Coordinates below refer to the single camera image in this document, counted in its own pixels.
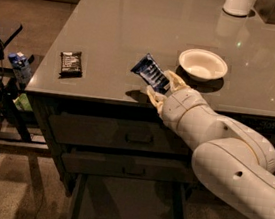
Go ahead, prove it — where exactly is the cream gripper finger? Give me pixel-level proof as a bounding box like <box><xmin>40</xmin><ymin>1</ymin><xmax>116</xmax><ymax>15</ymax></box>
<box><xmin>164</xmin><ymin>70</ymin><xmax>189</xmax><ymax>92</ymax></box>
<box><xmin>146</xmin><ymin>86</ymin><xmax>167</xmax><ymax>115</ymax></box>

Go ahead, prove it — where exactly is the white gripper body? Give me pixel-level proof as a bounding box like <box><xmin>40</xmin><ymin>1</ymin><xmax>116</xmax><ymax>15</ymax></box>
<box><xmin>159</xmin><ymin>88</ymin><xmax>207</xmax><ymax>131</ymax></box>

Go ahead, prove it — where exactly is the blue rxbar blueberry bar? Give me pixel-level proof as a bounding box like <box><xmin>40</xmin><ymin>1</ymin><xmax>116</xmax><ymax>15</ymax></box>
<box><xmin>131</xmin><ymin>53</ymin><xmax>170</xmax><ymax>94</ymax></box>

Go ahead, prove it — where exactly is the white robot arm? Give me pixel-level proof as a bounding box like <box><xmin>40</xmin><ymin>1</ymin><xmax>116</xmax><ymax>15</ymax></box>
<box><xmin>146</xmin><ymin>70</ymin><xmax>275</xmax><ymax>219</ymax></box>

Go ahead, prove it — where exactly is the top left drawer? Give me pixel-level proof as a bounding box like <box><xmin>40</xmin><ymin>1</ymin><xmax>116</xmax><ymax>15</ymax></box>
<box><xmin>48</xmin><ymin>113</ymin><xmax>189</xmax><ymax>155</ymax></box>

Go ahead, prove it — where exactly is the middle left drawer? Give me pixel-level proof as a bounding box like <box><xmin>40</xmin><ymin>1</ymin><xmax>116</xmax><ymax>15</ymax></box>
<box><xmin>61</xmin><ymin>151</ymin><xmax>196</xmax><ymax>183</ymax></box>

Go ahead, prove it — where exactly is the dark counter cabinet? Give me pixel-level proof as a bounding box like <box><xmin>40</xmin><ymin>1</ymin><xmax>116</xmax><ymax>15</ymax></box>
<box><xmin>27</xmin><ymin>0</ymin><xmax>275</xmax><ymax>189</ymax></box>

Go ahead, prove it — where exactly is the dark snack bar on counter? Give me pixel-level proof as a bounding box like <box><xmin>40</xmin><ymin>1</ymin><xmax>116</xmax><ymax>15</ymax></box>
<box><xmin>59</xmin><ymin>51</ymin><xmax>82</xmax><ymax>78</ymax></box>

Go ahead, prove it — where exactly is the open bottom drawer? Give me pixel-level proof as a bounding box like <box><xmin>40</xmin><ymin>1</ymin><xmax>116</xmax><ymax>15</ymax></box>
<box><xmin>66</xmin><ymin>168</ymin><xmax>197</xmax><ymax>219</ymax></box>

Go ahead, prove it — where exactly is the white bowl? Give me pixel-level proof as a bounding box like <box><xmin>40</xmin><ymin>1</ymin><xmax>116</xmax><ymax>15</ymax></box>
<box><xmin>178</xmin><ymin>48</ymin><xmax>228</xmax><ymax>81</ymax></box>

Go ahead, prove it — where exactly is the green packet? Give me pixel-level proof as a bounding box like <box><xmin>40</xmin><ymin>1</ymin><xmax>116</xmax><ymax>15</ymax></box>
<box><xmin>13</xmin><ymin>93</ymin><xmax>33</xmax><ymax>112</ymax></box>

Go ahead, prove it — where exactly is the black side stand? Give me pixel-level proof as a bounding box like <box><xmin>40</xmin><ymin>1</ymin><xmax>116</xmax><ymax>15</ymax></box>
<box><xmin>0</xmin><ymin>19</ymin><xmax>45</xmax><ymax>145</ymax></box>

